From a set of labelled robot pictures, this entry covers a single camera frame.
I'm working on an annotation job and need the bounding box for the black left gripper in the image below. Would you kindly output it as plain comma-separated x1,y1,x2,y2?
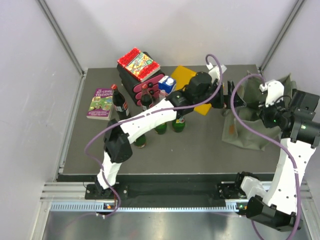
194,81,246,110

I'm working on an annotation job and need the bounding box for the green canvas bag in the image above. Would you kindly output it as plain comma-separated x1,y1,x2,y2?
221,77,281,151

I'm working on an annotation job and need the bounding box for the green perrier bottle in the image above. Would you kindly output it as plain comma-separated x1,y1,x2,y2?
133,134,147,149
154,122,167,135
171,116,186,133

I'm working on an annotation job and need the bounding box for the grape juice carton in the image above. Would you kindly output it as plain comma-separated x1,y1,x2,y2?
158,75,177,101

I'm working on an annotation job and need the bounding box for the cola bottle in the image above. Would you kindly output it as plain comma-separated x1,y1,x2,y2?
111,84,131,120
140,84,154,112

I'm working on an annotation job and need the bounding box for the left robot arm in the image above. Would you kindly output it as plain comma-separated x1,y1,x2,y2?
95,71,246,199

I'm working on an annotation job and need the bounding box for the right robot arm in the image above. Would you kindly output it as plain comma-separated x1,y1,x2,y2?
233,90,320,232

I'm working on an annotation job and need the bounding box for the yellow plastic folder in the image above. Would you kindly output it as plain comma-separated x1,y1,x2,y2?
170,65,211,116

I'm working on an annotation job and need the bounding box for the black pink drawer unit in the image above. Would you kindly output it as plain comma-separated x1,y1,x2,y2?
116,51,165,106

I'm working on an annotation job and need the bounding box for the red treehouse book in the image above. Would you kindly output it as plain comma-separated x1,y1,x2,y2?
117,47,161,83

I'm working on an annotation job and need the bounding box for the purple treehouse book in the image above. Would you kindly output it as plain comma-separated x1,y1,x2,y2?
86,88,114,121

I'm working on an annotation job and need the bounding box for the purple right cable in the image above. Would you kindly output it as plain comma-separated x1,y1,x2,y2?
231,73,301,240

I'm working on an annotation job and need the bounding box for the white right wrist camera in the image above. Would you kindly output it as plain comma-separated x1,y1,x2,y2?
259,80,285,108

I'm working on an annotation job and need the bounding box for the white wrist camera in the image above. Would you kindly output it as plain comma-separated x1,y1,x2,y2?
259,80,285,108
206,63,221,84

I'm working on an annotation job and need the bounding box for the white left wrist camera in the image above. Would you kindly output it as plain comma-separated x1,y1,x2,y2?
206,63,221,84

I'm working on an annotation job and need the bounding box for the slotted cable duct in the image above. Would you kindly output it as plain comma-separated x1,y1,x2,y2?
49,201,248,213

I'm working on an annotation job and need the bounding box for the aluminium frame post right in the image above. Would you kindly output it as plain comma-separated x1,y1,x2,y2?
258,0,307,74

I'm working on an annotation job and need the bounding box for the aluminium frame post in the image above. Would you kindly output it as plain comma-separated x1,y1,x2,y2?
258,0,307,74
36,0,85,76

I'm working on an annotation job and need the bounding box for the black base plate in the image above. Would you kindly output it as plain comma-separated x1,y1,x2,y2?
84,173,246,208

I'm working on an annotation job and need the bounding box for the aluminium frame post left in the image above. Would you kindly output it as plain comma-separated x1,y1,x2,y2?
36,0,85,76

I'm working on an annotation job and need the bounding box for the aluminium front rail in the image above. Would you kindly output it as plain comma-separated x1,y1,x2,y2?
40,182,87,202

